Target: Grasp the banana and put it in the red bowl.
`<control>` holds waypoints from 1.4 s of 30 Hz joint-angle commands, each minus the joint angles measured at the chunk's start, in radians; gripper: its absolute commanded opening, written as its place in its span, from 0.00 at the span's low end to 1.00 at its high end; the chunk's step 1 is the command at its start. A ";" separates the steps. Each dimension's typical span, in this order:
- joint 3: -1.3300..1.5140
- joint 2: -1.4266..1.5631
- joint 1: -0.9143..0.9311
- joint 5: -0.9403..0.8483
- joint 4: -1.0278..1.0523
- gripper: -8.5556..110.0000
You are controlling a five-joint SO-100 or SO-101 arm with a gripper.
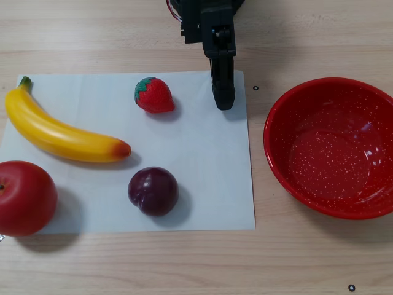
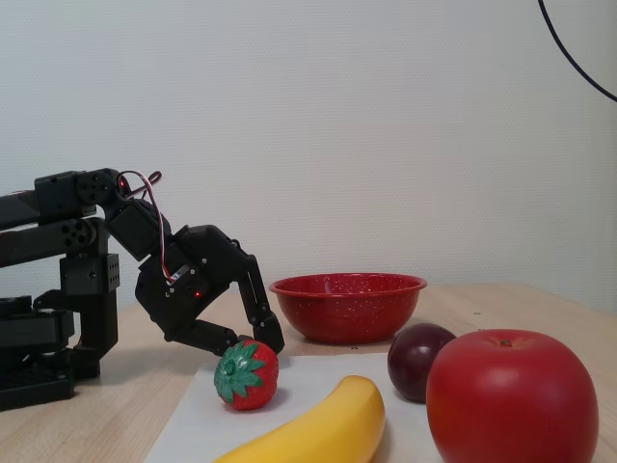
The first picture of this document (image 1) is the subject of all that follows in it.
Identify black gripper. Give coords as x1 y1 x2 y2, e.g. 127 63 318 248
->
179 0 238 111

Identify red plastic strawberry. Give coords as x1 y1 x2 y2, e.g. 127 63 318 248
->
134 76 176 114

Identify yellow plastic banana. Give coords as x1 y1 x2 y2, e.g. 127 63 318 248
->
5 76 132 163

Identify red speckled enamel bowl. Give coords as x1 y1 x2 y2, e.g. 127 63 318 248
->
263 77 393 220

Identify white paper sheet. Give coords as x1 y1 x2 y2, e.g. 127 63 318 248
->
0 70 256 235

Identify dark purple plastic plum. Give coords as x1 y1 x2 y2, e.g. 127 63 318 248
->
127 166 180 217

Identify red plastic apple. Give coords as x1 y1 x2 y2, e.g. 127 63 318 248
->
0 160 58 237

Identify red and white wires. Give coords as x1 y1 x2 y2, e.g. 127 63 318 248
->
166 0 182 23

